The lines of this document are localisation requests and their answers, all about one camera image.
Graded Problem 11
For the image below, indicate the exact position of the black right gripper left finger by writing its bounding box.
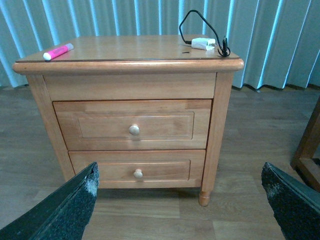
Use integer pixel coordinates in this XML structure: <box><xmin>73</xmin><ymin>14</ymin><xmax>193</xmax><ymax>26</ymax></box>
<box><xmin>0</xmin><ymin>162</ymin><xmax>99</xmax><ymax>240</ymax></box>

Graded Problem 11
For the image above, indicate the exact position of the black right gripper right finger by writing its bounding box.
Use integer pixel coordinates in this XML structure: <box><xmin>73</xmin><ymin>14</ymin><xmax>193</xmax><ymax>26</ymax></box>
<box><xmin>261</xmin><ymin>162</ymin><xmax>320</xmax><ymax>240</ymax></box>

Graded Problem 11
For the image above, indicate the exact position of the wooden drawer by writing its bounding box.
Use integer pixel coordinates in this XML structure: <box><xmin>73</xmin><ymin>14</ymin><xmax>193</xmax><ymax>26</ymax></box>
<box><xmin>69</xmin><ymin>150</ymin><xmax>206</xmax><ymax>189</ymax></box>
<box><xmin>53</xmin><ymin>99</ymin><xmax>211</xmax><ymax>151</ymax></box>

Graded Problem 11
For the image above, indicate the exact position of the pink highlighter marker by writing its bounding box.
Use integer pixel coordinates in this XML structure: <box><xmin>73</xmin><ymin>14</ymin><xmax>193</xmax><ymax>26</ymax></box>
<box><xmin>43</xmin><ymin>43</ymin><xmax>74</xmax><ymax>61</ymax></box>

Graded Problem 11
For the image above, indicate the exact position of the wooden nightstand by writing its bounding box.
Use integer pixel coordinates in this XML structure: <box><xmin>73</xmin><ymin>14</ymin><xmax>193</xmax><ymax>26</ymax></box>
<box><xmin>13</xmin><ymin>35</ymin><xmax>244</xmax><ymax>206</ymax></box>

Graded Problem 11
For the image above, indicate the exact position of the pale grey curtain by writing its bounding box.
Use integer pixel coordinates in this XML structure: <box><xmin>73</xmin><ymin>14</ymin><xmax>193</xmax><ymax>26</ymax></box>
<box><xmin>0</xmin><ymin>0</ymin><xmax>320</xmax><ymax>89</ymax></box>

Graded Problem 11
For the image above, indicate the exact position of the white charger adapter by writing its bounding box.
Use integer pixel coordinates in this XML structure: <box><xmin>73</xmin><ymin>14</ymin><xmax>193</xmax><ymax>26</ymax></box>
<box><xmin>191</xmin><ymin>37</ymin><xmax>216</xmax><ymax>51</ymax></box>

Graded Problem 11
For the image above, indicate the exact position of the dark wooden furniture frame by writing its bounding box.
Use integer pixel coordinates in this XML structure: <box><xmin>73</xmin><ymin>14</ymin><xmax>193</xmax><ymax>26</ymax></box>
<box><xmin>290</xmin><ymin>98</ymin><xmax>320</xmax><ymax>192</ymax></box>

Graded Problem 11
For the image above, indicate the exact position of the black charging cable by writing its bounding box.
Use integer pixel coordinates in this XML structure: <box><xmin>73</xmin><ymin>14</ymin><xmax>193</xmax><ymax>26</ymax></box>
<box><xmin>179</xmin><ymin>9</ymin><xmax>231</xmax><ymax>58</ymax></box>

